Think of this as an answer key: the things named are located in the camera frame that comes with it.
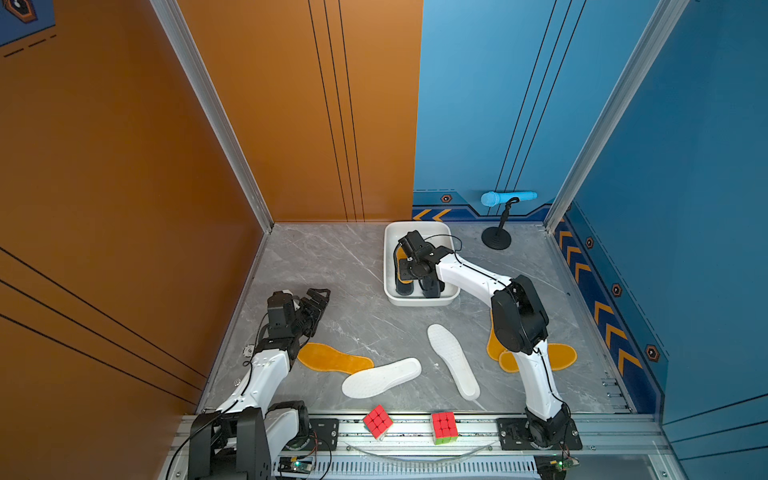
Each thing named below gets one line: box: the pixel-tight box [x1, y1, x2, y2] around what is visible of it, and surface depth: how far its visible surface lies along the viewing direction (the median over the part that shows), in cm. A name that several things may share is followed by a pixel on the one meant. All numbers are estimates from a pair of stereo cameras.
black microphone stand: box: [481, 197, 520, 251], surface depth 116 cm
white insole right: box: [427, 324, 481, 401], surface depth 87 cm
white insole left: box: [342, 358, 422, 399], surface depth 84 cm
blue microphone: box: [481, 191, 538, 207], surface depth 98 cm
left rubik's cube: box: [363, 404, 394, 440], surface depth 72 cm
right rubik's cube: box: [431, 411, 459, 445], surface depth 72 cm
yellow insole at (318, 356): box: [297, 342, 374, 375], surface depth 87 cm
